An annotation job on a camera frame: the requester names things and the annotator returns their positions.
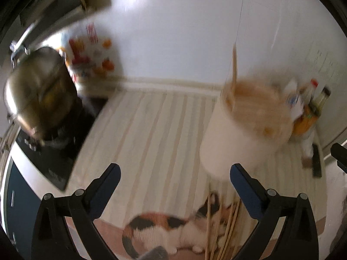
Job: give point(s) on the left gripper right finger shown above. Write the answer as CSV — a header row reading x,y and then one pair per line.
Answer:
x,y
263,207

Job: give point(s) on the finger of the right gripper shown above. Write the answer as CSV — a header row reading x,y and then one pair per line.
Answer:
x,y
339,153

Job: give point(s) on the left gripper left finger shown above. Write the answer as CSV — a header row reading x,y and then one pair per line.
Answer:
x,y
87,205

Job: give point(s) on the black smartphone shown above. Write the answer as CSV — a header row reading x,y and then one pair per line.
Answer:
x,y
316,162

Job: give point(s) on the brown small card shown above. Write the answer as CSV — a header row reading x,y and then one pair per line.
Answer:
x,y
307,162

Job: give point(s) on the orange label sauce bottle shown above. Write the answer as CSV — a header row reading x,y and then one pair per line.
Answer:
x,y
311,113

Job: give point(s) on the black gas stove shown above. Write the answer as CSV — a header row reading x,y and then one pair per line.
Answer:
x,y
55,155

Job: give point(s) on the blue cabinet door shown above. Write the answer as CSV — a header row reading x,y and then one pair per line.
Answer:
x,y
21,205

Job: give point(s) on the red cap dark bottle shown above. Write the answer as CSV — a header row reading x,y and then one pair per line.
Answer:
x,y
307,91

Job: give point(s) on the striped cat table mat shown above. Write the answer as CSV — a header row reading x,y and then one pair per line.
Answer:
x,y
155,138

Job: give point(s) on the left grey slipper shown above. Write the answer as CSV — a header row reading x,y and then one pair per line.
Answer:
x,y
158,253

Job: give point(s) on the beige round utensil holder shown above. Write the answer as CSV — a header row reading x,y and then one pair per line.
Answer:
x,y
249,123

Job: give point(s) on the stainless steel stock pot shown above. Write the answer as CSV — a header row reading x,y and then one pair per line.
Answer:
x,y
39,92

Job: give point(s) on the black range hood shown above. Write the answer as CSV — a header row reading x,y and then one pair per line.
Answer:
x,y
28,22

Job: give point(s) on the white triple wall socket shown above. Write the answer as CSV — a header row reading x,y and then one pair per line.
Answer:
x,y
322,61

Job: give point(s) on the fruit cartoon wall sticker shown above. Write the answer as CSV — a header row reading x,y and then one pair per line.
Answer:
x,y
88,51

